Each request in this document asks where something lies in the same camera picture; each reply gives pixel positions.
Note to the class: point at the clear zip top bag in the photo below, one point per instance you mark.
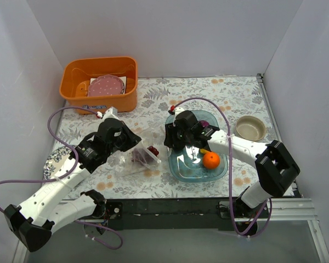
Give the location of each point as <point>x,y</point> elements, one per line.
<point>122,161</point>

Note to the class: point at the purple red onion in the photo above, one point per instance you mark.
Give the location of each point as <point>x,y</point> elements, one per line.
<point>204,123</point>

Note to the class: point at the floral tablecloth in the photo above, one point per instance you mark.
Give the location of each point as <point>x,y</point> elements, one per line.
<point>227,99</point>

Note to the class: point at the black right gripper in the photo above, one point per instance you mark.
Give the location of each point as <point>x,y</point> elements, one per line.
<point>169,137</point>

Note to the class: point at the clear blue plastic tray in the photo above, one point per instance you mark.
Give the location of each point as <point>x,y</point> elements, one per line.
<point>186,165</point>

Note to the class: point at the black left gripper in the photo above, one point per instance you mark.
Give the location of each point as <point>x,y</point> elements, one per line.
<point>130,139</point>

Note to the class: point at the yellow lemon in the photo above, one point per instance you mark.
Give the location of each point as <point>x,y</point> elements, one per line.
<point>203,151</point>

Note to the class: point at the orange plastic basket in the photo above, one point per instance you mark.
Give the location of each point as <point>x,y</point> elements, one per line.
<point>77,76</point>

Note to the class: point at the pink dotted plate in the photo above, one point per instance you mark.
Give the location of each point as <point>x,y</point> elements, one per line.
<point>106,85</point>

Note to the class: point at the dark red grape bunch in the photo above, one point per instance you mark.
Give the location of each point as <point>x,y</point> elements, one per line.
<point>145,156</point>

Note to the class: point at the blue patterned plate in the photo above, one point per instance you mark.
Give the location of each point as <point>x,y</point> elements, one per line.
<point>55,161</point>

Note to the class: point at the aluminium frame rail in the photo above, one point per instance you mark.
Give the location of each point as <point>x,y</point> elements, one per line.
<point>292,235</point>

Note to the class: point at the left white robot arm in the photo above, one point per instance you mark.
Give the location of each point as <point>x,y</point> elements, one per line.
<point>36,219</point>

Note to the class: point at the orange fruit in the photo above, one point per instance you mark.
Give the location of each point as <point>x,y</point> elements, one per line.
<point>211,160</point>

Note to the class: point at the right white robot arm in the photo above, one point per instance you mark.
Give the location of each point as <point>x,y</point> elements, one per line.
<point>275,166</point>

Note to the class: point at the beige ceramic bowl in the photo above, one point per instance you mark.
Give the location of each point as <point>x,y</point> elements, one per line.
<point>250,128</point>

